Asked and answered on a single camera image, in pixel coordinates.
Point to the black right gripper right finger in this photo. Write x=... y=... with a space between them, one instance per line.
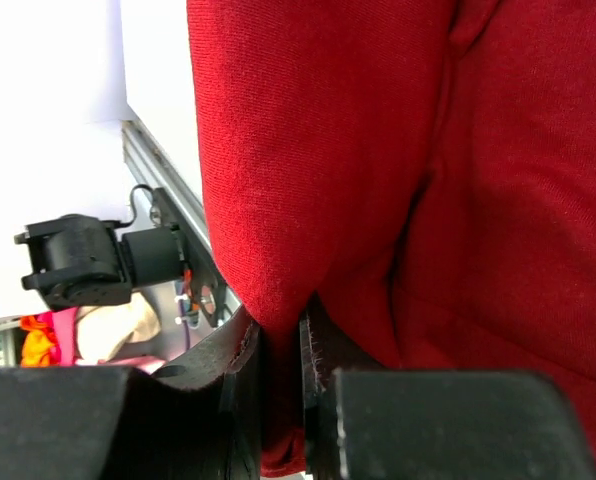
x=363 y=421

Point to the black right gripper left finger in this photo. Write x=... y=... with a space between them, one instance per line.
x=196 y=417

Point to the red t shirt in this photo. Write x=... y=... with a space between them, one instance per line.
x=426 y=168

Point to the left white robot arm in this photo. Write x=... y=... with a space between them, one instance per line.
x=79 y=260

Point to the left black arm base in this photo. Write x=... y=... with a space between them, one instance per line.
x=204 y=284

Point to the colourful cloth pile below table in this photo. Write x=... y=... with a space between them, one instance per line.
x=91 y=336

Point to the aluminium front rail frame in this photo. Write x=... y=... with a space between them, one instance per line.
x=150 y=165

